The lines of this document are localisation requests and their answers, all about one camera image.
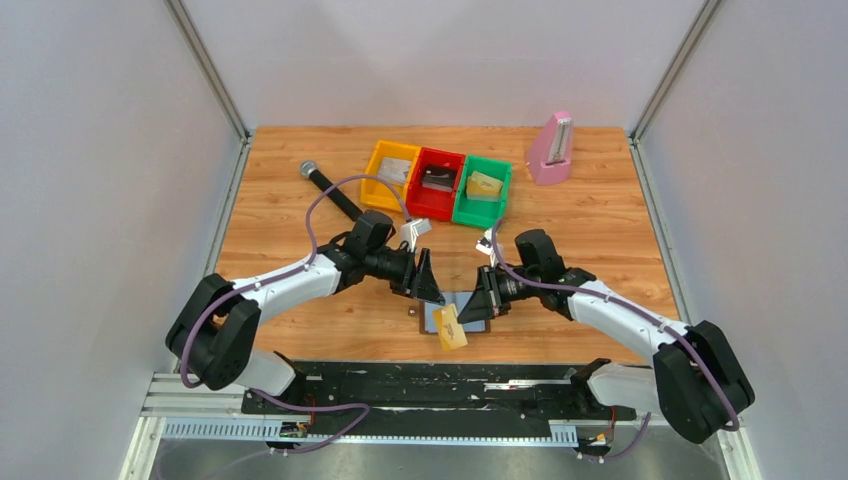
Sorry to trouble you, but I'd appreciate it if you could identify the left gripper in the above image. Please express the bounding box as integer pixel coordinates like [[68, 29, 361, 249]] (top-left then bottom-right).
[[365, 246, 446, 306]]

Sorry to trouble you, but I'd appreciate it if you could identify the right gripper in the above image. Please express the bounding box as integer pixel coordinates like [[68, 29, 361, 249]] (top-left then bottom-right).
[[457, 264, 540, 324]]

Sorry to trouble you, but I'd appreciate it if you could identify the gold VIP card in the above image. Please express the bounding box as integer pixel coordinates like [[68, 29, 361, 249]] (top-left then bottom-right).
[[465, 171, 503, 195], [433, 304, 468, 351]]

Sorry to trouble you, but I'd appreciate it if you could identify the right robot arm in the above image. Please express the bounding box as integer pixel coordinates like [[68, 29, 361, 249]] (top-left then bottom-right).
[[458, 229, 755, 444]]

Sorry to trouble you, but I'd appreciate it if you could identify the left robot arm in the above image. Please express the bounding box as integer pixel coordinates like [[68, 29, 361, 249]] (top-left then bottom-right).
[[165, 210, 445, 413]]

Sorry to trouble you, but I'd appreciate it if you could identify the gold card in green bin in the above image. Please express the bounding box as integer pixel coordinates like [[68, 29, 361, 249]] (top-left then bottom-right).
[[465, 192, 501, 203]]

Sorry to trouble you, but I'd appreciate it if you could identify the black card in red bin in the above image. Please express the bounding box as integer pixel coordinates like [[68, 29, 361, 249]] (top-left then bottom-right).
[[421, 165, 458, 193]]

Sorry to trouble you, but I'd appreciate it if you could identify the silver card in yellow bin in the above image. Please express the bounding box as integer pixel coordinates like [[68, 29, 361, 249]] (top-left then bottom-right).
[[377, 156, 412, 187]]

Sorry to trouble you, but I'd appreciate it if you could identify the red plastic bin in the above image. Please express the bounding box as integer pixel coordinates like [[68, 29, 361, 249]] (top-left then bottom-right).
[[406, 147, 466, 222]]

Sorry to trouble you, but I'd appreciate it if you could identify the green plastic bin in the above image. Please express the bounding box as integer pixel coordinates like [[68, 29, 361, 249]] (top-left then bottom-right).
[[451, 155, 512, 229]]

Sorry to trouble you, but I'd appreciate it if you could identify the yellow plastic bin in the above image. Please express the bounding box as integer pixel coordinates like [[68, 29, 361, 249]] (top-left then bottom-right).
[[360, 140, 421, 211]]

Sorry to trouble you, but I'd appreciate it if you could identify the black microphone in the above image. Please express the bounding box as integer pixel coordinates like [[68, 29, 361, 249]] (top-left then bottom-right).
[[299, 160, 363, 221]]

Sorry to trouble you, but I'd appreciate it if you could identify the pink metronome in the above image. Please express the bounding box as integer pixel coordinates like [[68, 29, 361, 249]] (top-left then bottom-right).
[[525, 111, 573, 186]]

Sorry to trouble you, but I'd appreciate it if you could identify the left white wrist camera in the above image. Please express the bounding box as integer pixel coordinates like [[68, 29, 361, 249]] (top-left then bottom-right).
[[399, 218, 432, 252]]

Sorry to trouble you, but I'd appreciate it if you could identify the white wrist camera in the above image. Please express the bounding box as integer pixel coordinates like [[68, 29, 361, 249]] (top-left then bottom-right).
[[399, 218, 432, 252], [475, 228, 495, 258]]

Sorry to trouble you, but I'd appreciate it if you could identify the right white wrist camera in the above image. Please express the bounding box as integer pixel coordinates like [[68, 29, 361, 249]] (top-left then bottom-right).
[[475, 228, 495, 258]]

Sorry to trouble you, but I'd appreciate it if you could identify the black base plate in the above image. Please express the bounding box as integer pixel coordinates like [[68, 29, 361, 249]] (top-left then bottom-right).
[[238, 359, 637, 439]]

